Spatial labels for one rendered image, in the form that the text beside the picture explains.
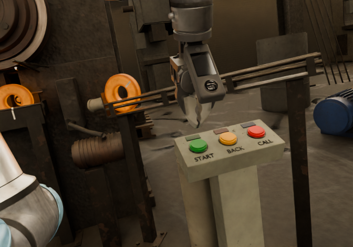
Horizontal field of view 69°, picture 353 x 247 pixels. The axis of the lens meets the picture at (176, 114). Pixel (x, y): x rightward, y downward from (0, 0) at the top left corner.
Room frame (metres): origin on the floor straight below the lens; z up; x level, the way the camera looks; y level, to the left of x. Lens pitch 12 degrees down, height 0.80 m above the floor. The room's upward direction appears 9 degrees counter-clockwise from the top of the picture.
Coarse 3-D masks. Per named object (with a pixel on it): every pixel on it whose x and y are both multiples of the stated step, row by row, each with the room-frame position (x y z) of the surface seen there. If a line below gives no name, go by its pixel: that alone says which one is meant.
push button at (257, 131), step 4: (248, 128) 0.61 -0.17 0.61; (252, 128) 0.60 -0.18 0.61; (256, 128) 0.60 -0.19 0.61; (260, 128) 0.60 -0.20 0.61; (248, 132) 0.59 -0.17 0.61; (252, 132) 0.59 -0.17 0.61; (256, 132) 0.58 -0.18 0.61; (260, 132) 0.58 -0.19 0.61; (264, 132) 0.59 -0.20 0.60; (252, 136) 0.59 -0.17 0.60; (256, 136) 0.58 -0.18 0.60; (260, 136) 0.58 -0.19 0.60
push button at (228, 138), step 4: (224, 132) 0.59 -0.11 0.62; (228, 132) 0.59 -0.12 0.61; (220, 136) 0.59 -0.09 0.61; (224, 136) 0.58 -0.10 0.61; (228, 136) 0.58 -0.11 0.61; (232, 136) 0.58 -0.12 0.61; (220, 140) 0.58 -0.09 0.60; (224, 140) 0.57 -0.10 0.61; (228, 140) 0.56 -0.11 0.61; (232, 140) 0.57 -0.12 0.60; (228, 144) 0.56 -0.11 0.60
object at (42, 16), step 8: (40, 0) 1.17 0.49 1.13; (40, 8) 1.17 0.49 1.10; (40, 16) 1.17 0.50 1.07; (40, 24) 1.17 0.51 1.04; (40, 32) 1.17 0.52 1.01; (32, 40) 1.16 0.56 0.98; (40, 40) 1.16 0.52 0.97; (32, 48) 1.16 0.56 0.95; (16, 56) 1.14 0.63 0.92; (24, 56) 1.15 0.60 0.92; (0, 64) 1.13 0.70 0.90; (8, 64) 1.13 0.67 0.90; (16, 64) 1.14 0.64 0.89
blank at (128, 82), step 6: (114, 78) 1.06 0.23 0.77; (120, 78) 1.05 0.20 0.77; (126, 78) 1.04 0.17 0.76; (132, 78) 1.05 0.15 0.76; (108, 84) 1.07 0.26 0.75; (114, 84) 1.06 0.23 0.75; (120, 84) 1.05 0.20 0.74; (126, 84) 1.04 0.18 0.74; (132, 84) 1.03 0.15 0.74; (138, 84) 1.05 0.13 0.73; (108, 90) 1.08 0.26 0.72; (114, 90) 1.07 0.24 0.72; (132, 90) 1.03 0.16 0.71; (138, 90) 1.04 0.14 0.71; (108, 96) 1.08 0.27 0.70; (114, 96) 1.07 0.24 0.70; (132, 96) 1.03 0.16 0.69; (126, 102) 1.05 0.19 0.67; (120, 108) 1.06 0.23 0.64; (126, 108) 1.05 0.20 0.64; (132, 108) 1.04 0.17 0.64
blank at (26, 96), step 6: (12, 84) 1.16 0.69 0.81; (0, 90) 1.14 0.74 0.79; (6, 90) 1.15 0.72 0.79; (12, 90) 1.15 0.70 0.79; (18, 90) 1.16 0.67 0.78; (24, 90) 1.16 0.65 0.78; (0, 96) 1.14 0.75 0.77; (6, 96) 1.15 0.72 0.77; (18, 96) 1.16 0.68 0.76; (24, 96) 1.16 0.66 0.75; (30, 96) 1.17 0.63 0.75; (0, 102) 1.14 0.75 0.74; (6, 102) 1.17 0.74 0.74; (24, 102) 1.16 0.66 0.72; (30, 102) 1.17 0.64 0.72; (0, 108) 1.14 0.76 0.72
